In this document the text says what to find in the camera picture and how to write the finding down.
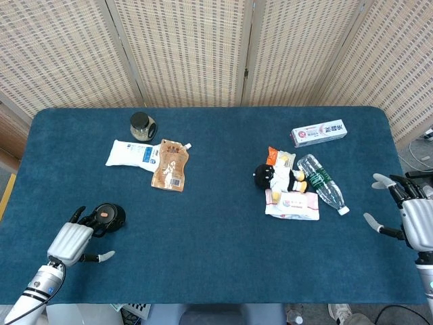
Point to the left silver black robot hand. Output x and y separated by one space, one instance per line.
69 242

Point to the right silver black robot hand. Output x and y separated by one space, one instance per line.
419 223

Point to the black round lidded container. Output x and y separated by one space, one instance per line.
114 214

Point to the grey sneaker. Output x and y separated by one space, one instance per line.
428 191

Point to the black box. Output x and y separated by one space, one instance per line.
419 174

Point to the white power strip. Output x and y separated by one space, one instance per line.
429 133

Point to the black white checkerboard sheet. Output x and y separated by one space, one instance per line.
138 309

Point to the white plastic pouch blue print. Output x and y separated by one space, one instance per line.
128 154

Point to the clear bottle green label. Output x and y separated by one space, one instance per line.
321 181

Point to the white sneaker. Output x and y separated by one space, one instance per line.
340 312

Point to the pink white wet wipes pack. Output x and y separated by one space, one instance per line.
297 206

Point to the brown spout pouch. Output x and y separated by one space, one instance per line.
170 166

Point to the white red toothpaste box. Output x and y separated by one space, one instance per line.
319 132

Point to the glass jar with black lid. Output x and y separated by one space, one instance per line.
140 123

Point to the blue felt table cover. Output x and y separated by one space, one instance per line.
216 250

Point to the clear bottle white cap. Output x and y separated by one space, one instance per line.
295 315

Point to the orange snack packet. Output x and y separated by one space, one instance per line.
272 155

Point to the plush doll with black head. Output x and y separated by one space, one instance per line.
264 174

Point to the woven bamboo folding screen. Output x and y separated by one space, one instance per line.
186 50

